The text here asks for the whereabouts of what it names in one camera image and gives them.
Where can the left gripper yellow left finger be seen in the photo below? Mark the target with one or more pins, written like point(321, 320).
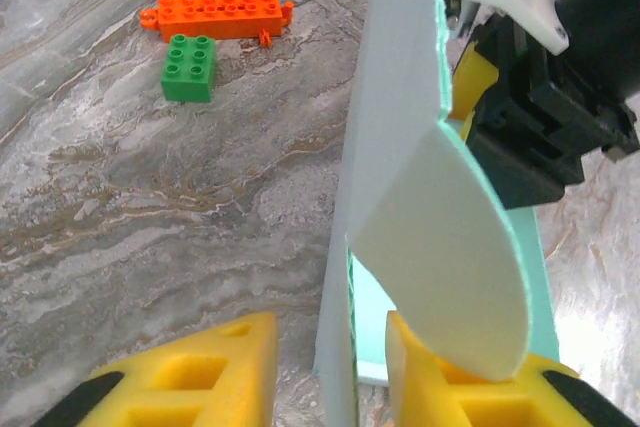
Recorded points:
point(210, 377)

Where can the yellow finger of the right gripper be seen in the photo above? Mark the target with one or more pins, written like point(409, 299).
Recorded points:
point(472, 82)

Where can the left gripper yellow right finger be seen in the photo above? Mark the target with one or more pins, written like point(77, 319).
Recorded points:
point(450, 402)

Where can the green toy brick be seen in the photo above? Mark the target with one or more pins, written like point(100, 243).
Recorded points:
point(187, 72)

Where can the orange toy brick chassis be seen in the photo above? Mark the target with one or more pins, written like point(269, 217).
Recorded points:
point(220, 17)

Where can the light teal paper box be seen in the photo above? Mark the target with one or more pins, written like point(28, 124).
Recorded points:
point(395, 97)

